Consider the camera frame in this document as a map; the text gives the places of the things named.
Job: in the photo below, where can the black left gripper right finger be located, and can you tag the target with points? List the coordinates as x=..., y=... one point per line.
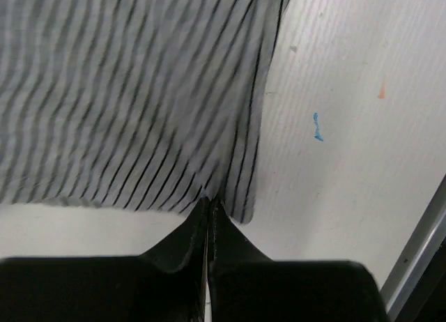
x=235, y=265

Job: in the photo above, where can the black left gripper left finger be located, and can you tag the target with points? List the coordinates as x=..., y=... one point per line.
x=175, y=287

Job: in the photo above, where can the grey striped underwear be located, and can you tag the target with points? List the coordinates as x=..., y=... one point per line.
x=134, y=104

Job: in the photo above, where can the aluminium frame rail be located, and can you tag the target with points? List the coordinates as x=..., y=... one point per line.
x=415, y=287

